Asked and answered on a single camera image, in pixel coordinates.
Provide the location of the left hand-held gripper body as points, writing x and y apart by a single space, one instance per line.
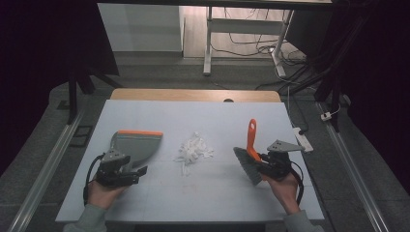
111 170

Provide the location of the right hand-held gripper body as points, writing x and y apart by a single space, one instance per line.
279 161

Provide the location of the grey dustpan with orange edge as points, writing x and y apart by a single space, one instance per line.
138 148

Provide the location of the pile of white paper scraps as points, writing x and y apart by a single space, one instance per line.
193 150

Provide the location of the person's left hand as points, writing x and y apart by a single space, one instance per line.
103 193

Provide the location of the person's right hand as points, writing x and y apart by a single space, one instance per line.
283 191

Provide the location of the white power strip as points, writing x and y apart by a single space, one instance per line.
303 139

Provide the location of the small white adapter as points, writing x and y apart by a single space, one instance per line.
326 116

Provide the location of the white foam board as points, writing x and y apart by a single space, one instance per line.
199 122

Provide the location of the black stand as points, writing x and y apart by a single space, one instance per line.
332 87
73 93

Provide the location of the wooden table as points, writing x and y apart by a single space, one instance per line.
193 95

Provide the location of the white cabinet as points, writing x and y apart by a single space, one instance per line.
141 27

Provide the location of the aluminium rail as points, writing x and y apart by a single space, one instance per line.
45 170
351 167

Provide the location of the white desk frame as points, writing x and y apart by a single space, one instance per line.
245 25

